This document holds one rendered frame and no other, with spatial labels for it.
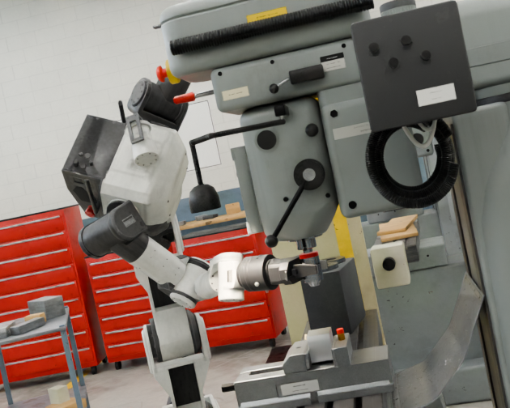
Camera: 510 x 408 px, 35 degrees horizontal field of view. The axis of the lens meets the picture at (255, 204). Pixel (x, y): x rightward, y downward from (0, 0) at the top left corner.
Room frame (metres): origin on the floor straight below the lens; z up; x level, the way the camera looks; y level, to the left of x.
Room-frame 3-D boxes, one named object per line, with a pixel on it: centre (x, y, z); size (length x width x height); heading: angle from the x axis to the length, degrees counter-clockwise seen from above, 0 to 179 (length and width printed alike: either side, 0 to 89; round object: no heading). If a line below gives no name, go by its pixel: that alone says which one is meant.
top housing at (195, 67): (1.92, -0.12, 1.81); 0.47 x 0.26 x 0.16; 81
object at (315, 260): (1.93, -0.10, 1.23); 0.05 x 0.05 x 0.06
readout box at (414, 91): (1.55, -0.35, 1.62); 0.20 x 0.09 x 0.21; 81
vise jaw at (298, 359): (1.81, -0.03, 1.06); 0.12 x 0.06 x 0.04; 170
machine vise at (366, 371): (1.80, -0.05, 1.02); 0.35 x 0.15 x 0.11; 80
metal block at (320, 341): (1.80, -0.08, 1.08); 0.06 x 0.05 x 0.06; 170
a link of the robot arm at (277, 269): (1.97, -0.02, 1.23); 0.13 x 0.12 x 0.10; 149
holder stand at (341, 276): (2.41, -0.17, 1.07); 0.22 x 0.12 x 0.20; 161
